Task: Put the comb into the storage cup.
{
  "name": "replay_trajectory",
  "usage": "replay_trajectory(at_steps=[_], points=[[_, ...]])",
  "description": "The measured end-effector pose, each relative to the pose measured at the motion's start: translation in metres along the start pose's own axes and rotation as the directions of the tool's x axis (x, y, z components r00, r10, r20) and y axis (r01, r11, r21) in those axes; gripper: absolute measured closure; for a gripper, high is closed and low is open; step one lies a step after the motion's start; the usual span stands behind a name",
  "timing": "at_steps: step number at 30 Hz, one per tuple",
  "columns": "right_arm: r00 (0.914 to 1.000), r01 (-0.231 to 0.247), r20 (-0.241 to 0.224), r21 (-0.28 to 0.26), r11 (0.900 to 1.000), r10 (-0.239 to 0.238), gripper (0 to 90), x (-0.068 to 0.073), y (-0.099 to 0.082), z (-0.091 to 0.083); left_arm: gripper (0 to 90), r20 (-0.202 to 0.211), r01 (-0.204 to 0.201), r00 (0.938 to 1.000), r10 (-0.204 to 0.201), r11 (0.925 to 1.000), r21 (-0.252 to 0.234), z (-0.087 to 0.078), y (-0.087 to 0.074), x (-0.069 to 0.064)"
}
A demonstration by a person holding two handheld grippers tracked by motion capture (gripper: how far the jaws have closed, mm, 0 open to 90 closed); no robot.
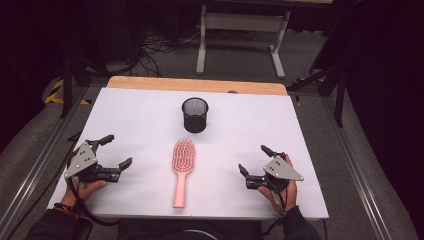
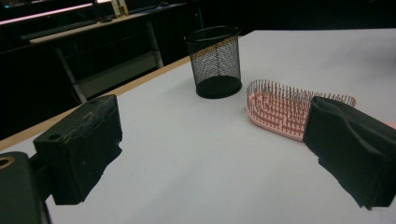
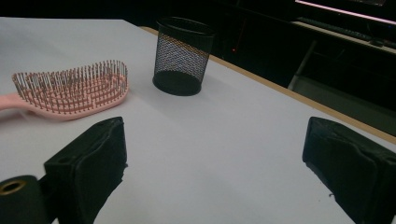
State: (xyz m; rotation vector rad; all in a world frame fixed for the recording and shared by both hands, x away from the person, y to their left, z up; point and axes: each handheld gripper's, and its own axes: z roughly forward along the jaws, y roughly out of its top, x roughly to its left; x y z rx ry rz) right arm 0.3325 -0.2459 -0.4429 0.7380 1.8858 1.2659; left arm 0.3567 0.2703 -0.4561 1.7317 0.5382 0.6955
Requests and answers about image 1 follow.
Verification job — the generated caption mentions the person's right hand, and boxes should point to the person's right hand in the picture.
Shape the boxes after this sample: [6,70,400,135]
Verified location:
[257,153,299,215]

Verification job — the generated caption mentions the hand-held gripper black cable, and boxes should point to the hand-held gripper black cable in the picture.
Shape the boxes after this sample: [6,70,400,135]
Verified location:
[64,178,121,228]
[262,186,289,236]

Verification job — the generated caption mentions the braided bracelet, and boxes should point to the braided bracelet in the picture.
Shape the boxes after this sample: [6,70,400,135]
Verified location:
[52,202,80,220]

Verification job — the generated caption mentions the aluminium floor rail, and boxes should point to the aluminium floor rail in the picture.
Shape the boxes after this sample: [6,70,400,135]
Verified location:
[0,85,90,236]
[320,95,394,240]

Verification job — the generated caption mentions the person's left hand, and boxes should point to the person's left hand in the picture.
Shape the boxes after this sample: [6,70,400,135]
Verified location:
[61,159,109,208]

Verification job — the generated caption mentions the left hand-held gripper black cable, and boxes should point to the left hand-held gripper black cable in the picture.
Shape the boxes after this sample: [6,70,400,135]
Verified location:
[64,178,121,228]

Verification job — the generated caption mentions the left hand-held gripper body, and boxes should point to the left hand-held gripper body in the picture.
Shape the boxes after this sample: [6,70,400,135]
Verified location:
[64,139,122,184]

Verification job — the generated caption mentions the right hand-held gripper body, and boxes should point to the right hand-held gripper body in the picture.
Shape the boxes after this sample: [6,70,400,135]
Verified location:
[245,151,305,194]

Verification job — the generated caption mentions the wooden table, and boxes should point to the wooden table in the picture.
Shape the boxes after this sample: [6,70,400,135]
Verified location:
[106,75,288,97]

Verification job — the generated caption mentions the pink hair brush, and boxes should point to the pink hair brush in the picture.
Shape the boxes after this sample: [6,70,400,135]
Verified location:
[171,138,197,209]

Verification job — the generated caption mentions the black tripod stand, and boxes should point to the black tripod stand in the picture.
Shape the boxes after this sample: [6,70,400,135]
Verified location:
[59,54,113,120]
[286,61,348,129]

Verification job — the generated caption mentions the right hand-held gripper black cable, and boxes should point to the right hand-held gripper black cable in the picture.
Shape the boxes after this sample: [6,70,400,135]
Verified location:
[262,186,289,236]

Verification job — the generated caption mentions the yellow black floor tape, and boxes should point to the yellow black floor tape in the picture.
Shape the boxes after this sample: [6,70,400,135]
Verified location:
[44,77,93,106]

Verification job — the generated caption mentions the tangle of black floor cables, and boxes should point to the tangle of black floor cables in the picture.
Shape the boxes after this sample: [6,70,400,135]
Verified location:
[131,28,203,78]

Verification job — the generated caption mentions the black mesh pen cup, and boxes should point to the black mesh pen cup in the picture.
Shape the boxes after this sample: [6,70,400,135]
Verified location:
[181,97,210,134]

